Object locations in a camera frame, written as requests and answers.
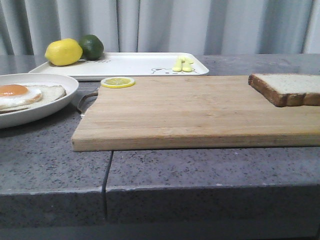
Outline grey curtain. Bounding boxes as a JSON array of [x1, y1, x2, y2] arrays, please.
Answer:
[[0, 0, 320, 56]]

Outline wooden cutting board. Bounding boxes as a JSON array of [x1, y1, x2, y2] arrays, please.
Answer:
[[71, 75, 320, 152]]

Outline fried egg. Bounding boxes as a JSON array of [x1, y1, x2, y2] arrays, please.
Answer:
[[0, 84, 42, 110]]

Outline metal cutting board handle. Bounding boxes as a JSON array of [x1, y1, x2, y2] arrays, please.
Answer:
[[76, 87, 99, 115]]

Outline green lime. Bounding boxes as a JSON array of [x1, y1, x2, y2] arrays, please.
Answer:
[[78, 34, 104, 61]]

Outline white bread slice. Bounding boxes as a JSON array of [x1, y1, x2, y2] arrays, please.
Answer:
[[248, 73, 320, 107]]

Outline white round plate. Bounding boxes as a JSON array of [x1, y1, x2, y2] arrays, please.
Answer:
[[0, 73, 79, 129]]

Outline yellow plastic knife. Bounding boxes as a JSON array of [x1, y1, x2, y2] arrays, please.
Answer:
[[181, 57, 193, 72]]

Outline yellow lemon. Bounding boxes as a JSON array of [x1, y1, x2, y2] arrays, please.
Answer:
[[44, 38, 83, 67]]

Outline yellow plastic fork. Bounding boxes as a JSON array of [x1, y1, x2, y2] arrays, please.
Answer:
[[171, 56, 185, 72]]

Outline white bear-print tray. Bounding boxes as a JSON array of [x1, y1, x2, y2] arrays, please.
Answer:
[[30, 52, 209, 82]]

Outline lemon slice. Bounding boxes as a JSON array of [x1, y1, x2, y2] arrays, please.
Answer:
[[100, 76, 136, 89]]

